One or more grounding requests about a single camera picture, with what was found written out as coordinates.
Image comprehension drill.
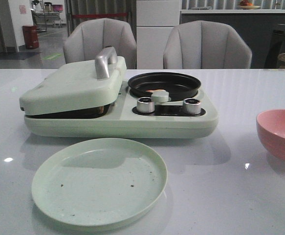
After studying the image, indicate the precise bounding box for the orange shrimp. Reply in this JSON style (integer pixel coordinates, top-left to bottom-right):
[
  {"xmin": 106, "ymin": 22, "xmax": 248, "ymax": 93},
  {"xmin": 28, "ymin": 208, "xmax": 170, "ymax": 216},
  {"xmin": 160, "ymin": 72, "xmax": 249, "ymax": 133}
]
[{"xmin": 146, "ymin": 89, "xmax": 166, "ymax": 93}]

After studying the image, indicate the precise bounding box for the mint green sandwich maker lid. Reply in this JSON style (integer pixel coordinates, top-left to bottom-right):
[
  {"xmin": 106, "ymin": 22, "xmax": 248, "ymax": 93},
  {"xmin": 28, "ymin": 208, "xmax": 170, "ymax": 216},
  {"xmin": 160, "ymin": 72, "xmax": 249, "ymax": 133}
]
[{"xmin": 19, "ymin": 47, "xmax": 127, "ymax": 116}]

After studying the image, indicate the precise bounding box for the pink bowl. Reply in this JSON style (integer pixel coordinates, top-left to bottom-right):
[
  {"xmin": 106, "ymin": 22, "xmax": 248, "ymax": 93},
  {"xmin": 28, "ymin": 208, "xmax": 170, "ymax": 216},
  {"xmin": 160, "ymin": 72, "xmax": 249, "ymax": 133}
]
[{"xmin": 256, "ymin": 109, "xmax": 285, "ymax": 161}]

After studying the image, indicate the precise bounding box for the bread slice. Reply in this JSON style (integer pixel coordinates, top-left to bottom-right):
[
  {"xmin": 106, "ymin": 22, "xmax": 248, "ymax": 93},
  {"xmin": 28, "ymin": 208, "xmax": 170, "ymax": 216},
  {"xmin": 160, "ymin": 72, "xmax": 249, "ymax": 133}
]
[{"xmin": 58, "ymin": 104, "xmax": 110, "ymax": 119}]

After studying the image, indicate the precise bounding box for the mint green breakfast maker base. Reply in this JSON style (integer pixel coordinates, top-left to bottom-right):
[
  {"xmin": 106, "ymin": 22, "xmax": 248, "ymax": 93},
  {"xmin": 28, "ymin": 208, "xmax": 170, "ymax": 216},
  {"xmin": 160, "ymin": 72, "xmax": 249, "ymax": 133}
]
[{"xmin": 24, "ymin": 81, "xmax": 219, "ymax": 139}]

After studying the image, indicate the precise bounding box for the left silver control knob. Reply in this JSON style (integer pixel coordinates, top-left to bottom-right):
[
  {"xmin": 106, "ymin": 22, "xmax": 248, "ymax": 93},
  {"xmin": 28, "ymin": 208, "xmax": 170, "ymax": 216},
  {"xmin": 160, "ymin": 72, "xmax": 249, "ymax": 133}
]
[{"xmin": 136, "ymin": 97, "xmax": 155, "ymax": 114}]

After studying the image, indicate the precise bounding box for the silver control knob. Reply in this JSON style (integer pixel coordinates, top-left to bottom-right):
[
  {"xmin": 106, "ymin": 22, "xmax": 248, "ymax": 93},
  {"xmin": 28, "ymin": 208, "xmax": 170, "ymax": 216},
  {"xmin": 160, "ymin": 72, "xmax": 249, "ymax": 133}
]
[
  {"xmin": 182, "ymin": 98, "xmax": 201, "ymax": 115},
  {"xmin": 136, "ymin": 97, "xmax": 155, "ymax": 114}
]

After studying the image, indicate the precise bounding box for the black round frying pan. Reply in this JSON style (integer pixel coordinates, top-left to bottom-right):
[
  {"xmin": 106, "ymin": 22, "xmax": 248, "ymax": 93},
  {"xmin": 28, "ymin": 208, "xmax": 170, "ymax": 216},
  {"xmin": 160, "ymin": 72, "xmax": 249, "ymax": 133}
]
[{"xmin": 128, "ymin": 72, "xmax": 201, "ymax": 101}]

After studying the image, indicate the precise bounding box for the right silver control knob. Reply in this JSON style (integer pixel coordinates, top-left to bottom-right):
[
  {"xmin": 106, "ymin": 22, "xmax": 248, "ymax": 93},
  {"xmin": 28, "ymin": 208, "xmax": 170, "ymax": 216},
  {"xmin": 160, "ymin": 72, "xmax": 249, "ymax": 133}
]
[{"xmin": 182, "ymin": 98, "xmax": 201, "ymax": 115}]

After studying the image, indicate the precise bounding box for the mint green round plate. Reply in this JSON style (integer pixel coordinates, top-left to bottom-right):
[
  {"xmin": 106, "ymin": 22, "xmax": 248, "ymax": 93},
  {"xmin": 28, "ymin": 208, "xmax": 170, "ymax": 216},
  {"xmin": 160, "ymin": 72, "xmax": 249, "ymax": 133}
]
[{"xmin": 31, "ymin": 138, "xmax": 168, "ymax": 231}]

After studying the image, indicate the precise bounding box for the right grey upholstered chair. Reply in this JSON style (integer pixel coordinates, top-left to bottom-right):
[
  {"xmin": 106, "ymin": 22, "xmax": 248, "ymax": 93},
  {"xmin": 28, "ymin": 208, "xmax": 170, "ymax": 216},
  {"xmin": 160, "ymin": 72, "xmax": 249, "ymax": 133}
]
[{"xmin": 163, "ymin": 21, "xmax": 252, "ymax": 69}]

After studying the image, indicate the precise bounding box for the grey upholstered chair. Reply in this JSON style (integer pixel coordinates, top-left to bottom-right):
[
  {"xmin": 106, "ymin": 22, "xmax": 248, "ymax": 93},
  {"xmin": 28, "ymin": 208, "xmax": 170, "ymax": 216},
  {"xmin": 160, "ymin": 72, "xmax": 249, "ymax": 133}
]
[
  {"xmin": 163, "ymin": 21, "xmax": 252, "ymax": 69},
  {"xmin": 64, "ymin": 18, "xmax": 137, "ymax": 69}
]

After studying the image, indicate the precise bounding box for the left grey upholstered chair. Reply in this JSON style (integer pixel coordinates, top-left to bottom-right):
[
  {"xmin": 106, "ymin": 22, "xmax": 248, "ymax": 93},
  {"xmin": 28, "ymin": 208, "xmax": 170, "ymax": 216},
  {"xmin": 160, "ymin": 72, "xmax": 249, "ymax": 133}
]
[{"xmin": 64, "ymin": 18, "xmax": 137, "ymax": 69}]

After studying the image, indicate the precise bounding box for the white refrigerator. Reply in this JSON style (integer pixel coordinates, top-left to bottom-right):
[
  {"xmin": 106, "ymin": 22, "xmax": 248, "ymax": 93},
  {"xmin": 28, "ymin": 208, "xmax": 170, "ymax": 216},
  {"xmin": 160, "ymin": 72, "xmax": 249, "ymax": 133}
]
[{"xmin": 136, "ymin": 0, "xmax": 181, "ymax": 69}]

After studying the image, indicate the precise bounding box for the red barrier belt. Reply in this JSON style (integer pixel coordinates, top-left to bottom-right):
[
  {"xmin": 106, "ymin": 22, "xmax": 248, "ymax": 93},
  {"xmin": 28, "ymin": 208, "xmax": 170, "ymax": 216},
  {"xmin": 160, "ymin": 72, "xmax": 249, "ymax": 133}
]
[{"xmin": 71, "ymin": 12, "xmax": 129, "ymax": 19}]

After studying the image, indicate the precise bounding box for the grey curtain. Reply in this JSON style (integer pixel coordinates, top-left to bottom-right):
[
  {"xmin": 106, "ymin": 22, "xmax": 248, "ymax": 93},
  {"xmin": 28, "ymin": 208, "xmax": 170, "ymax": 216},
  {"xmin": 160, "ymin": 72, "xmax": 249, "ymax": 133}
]
[{"xmin": 65, "ymin": 0, "xmax": 136, "ymax": 37}]

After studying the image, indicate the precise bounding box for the red trash bin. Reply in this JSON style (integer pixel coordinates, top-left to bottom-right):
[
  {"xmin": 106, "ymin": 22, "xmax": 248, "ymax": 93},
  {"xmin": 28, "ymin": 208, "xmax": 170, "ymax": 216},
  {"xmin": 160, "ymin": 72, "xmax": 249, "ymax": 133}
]
[{"xmin": 22, "ymin": 25, "xmax": 39, "ymax": 49}]

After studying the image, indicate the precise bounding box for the dark kitchen counter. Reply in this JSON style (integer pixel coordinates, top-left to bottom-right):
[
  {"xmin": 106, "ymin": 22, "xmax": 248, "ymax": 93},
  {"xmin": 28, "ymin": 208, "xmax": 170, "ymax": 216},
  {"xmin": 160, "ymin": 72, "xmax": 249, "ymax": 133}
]
[{"xmin": 181, "ymin": 9, "xmax": 285, "ymax": 69}]

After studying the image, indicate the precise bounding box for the fruit plate on counter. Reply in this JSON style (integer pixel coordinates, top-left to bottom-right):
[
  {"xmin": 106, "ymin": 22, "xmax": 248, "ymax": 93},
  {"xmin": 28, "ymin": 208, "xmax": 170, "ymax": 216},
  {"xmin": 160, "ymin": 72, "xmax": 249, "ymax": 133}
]
[{"xmin": 238, "ymin": 0, "xmax": 260, "ymax": 10}]

